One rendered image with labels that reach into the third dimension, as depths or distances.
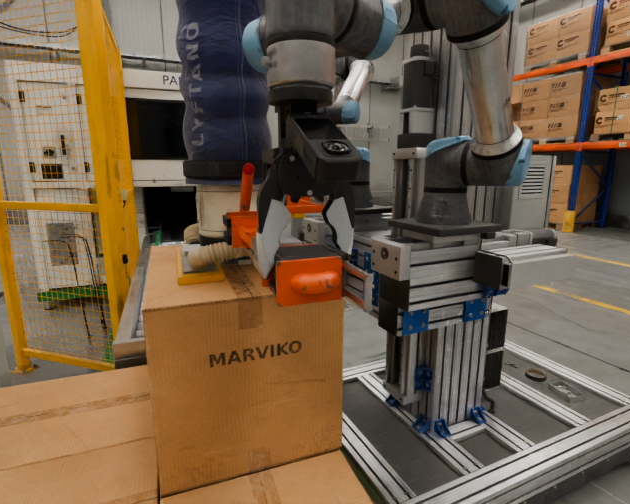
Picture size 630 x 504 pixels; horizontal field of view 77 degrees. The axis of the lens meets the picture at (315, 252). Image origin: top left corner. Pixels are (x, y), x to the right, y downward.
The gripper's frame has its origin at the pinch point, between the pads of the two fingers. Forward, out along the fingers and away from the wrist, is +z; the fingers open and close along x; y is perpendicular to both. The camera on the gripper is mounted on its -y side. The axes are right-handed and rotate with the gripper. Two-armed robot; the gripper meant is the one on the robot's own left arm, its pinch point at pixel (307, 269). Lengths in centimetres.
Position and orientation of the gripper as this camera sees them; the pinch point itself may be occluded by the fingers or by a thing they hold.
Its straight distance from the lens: 46.5
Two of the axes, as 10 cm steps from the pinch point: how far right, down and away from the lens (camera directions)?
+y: -3.3, -2.0, 9.2
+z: 0.0, 9.8, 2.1
